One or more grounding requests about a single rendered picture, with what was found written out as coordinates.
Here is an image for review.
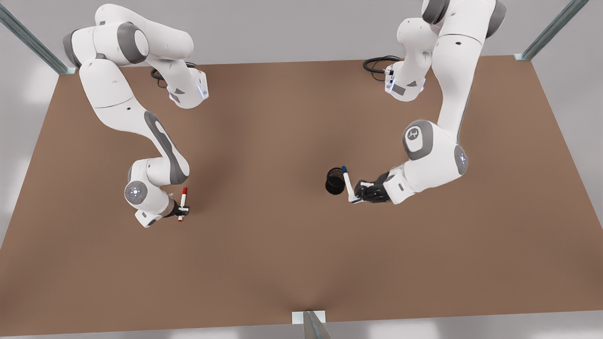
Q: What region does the black cable loop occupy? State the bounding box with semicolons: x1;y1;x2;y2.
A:
150;62;197;89
363;56;402;82

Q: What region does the blue capped white marker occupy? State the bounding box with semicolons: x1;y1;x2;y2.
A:
342;165;357;204

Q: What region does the black mesh pen cup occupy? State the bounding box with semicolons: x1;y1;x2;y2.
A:
325;167;347;196

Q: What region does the silver frame post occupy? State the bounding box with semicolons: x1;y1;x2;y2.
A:
514;0;590;62
0;4;77;76
292;310;332;339

